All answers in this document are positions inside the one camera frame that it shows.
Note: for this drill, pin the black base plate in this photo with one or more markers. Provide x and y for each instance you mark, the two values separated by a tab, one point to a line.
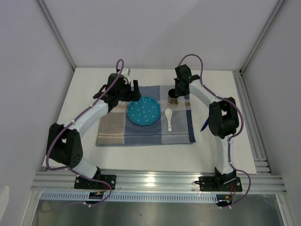
215	184
82	183

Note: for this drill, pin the right aluminium frame post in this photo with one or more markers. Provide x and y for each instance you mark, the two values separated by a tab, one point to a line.
263	33

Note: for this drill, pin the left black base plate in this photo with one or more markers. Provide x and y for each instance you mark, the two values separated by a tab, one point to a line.
82	183

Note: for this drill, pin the purple knife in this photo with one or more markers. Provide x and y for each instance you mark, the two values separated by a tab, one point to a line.
205	125

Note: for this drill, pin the left aluminium frame post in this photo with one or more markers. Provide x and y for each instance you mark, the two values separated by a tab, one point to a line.
55	32

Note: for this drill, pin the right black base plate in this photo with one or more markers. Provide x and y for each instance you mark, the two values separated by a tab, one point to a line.
215	184

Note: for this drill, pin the brown mug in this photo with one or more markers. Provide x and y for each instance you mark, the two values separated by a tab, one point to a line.
172	97

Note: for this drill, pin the teal dotted plate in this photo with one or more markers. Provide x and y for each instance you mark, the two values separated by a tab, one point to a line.
144	112

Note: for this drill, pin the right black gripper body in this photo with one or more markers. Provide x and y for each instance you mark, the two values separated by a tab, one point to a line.
178	91

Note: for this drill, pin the aluminium mounting rail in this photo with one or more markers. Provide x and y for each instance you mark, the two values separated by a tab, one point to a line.
152	182

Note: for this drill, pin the white ceramic spoon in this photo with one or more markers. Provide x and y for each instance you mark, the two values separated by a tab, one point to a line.
168	114

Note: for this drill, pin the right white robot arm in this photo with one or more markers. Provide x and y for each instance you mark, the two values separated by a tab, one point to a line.
222	121

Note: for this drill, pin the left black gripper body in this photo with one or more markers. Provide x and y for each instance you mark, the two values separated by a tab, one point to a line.
126	95

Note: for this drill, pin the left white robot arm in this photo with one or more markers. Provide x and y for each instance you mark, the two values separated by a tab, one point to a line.
64	144

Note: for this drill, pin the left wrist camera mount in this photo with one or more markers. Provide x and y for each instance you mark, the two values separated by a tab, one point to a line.
126	72

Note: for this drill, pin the aluminium frame post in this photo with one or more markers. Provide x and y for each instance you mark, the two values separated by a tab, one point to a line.
263	33
55	32

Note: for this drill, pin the white slotted cable duct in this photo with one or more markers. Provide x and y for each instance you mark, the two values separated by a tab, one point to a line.
128	197

